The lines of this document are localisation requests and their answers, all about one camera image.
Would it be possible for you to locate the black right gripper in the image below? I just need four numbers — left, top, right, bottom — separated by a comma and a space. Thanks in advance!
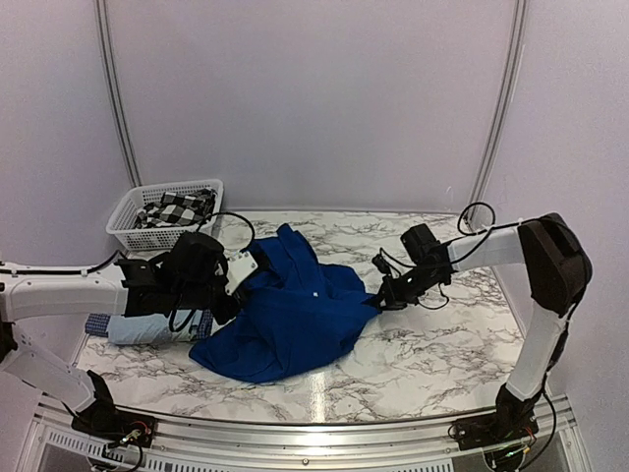
372, 263, 446, 310

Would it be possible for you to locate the blue pleated skirt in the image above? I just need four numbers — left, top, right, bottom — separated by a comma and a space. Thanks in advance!
189, 223, 381, 384

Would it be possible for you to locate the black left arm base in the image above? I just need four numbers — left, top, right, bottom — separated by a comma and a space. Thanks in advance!
68, 370, 157, 447

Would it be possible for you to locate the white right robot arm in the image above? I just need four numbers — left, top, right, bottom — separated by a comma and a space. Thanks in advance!
368, 212, 593, 441

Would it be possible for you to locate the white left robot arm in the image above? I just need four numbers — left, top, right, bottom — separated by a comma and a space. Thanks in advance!
1, 253, 257, 438

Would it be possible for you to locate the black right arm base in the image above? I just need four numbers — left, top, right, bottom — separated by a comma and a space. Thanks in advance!
448, 384, 543, 450

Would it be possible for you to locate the white plastic laundry basket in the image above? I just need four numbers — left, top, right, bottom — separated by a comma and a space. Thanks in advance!
106, 179, 224, 252

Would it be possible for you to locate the black white checkered cloth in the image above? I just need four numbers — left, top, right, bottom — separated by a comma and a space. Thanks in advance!
134, 188, 217, 229

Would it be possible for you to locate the folded light blue t-shirt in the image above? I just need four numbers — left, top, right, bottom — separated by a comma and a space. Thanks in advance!
107, 310, 212, 345

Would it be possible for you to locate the folded blue checkered shirt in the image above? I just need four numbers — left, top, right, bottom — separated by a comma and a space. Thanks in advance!
84, 310, 216, 341

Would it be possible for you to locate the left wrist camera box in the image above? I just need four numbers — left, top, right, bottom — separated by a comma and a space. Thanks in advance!
162, 232, 227, 283

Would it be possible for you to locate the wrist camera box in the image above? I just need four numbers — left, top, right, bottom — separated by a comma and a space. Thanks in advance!
162, 232, 227, 283
400, 223, 440, 264

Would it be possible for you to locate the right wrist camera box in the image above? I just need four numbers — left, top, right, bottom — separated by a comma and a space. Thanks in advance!
400, 223, 440, 264

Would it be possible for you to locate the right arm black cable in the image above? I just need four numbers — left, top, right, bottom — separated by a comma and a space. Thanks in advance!
422, 201, 497, 311

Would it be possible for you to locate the aluminium front frame rail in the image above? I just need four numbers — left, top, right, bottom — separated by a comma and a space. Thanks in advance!
17, 395, 593, 471

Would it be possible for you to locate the left aluminium wall post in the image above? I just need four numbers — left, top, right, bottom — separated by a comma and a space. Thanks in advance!
94, 0, 143, 187

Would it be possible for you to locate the aluminium wall post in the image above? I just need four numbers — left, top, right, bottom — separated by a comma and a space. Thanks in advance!
94, 0, 143, 187
469, 0, 530, 204

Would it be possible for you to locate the right aluminium wall post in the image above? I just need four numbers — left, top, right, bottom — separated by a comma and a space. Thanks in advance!
469, 0, 530, 204

